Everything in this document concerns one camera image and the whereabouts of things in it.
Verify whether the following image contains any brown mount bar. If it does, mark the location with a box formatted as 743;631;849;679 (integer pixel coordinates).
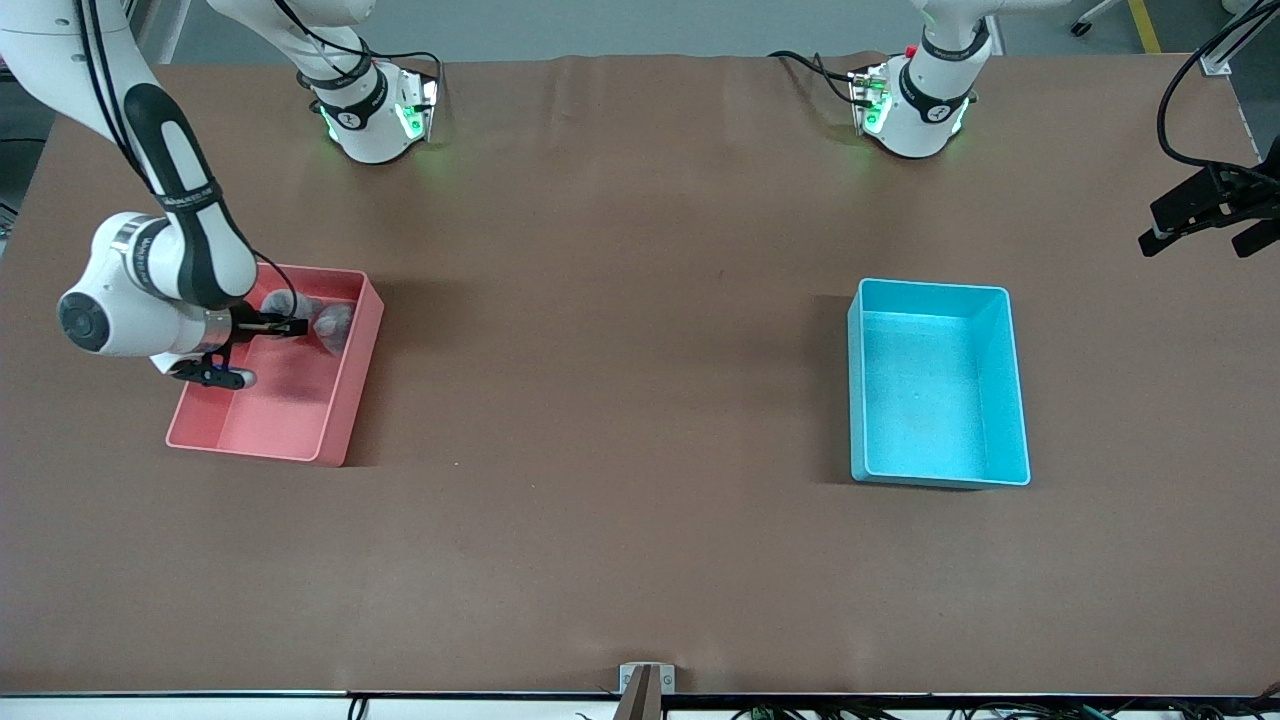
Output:
612;667;663;720

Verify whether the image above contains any aluminium frame post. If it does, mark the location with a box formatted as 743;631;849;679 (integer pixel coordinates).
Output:
1198;0;1280;77

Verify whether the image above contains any pink plastic box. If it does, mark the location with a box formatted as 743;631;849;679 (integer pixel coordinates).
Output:
165;265;386;468

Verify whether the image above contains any brown table cover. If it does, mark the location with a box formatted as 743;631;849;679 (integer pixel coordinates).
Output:
0;52;1280;696

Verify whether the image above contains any grey plush toy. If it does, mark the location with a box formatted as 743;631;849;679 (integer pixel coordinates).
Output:
260;290;323;338
315;302;357;357

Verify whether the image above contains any blue plastic box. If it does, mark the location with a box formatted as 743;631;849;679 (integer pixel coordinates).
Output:
847;278;1032;488

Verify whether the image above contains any table edge rail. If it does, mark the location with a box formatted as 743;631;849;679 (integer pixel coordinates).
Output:
0;690;1280;720

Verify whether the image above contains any black base cable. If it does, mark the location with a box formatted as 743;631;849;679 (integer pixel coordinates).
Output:
355;45;446;101
768;50;861;106

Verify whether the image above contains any black chair caster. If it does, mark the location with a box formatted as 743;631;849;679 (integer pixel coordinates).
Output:
1070;0;1126;38

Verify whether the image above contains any metal base connector bracket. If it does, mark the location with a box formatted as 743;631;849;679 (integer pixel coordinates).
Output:
393;72;441;143
848;62;893;136

